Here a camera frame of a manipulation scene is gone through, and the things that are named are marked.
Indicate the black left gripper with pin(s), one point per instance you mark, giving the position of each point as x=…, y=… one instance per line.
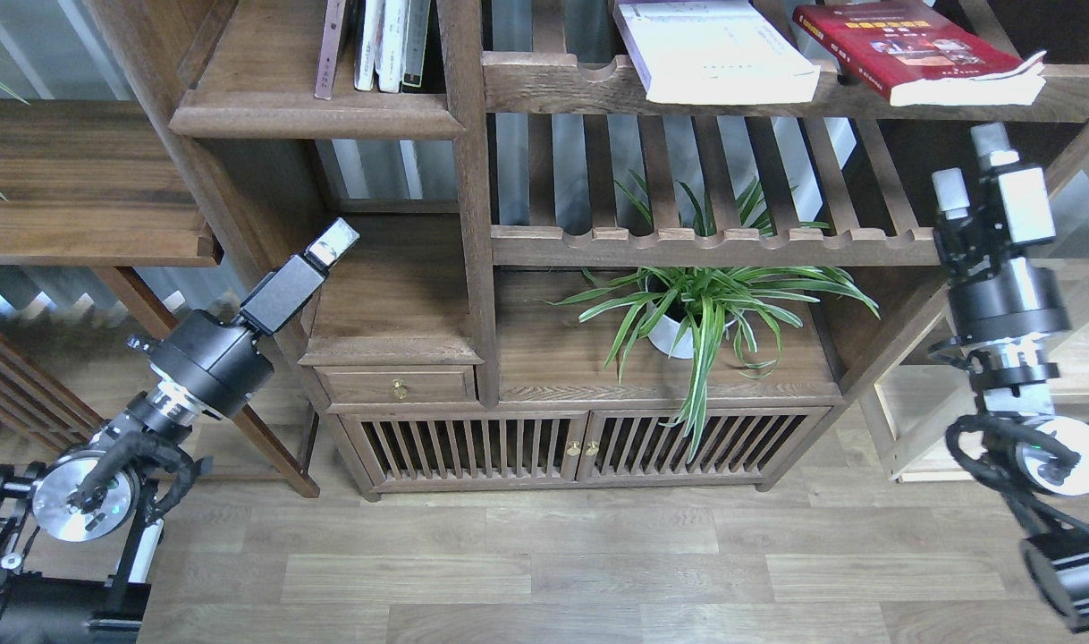
x=206, y=366

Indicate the spider plant green leaves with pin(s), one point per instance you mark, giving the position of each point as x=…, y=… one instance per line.
x=709, y=304

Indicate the light wooden shelf frame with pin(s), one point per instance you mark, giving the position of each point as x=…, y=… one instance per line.
x=909, y=406

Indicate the dark spine upright book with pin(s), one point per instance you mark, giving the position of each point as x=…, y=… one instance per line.
x=414, y=46

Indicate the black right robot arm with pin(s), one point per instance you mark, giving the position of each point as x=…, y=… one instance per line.
x=1017, y=445

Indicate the white plant pot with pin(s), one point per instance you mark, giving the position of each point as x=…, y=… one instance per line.
x=670, y=340

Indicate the white upright book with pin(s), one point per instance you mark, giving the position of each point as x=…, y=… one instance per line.
x=390, y=61
x=370, y=25

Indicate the maroon book white characters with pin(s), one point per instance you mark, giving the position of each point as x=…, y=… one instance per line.
x=332, y=38

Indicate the dark slatted wooden rack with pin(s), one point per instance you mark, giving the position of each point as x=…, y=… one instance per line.
x=60, y=376

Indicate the brass drawer knob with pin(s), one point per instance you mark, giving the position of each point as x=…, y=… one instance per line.
x=399, y=390

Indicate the white upright book left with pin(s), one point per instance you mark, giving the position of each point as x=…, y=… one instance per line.
x=370, y=25

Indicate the red hardcover book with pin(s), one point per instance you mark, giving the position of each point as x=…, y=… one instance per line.
x=912, y=56

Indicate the dark wooden bookshelf cabinet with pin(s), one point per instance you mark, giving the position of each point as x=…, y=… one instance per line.
x=478, y=203

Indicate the white paperback book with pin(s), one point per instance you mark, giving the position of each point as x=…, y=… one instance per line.
x=712, y=53

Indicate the white upright book middle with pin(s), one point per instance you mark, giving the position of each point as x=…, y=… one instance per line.
x=390, y=61

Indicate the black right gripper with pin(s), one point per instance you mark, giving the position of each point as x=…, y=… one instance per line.
x=996, y=293

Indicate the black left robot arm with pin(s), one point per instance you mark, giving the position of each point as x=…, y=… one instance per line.
x=134, y=469

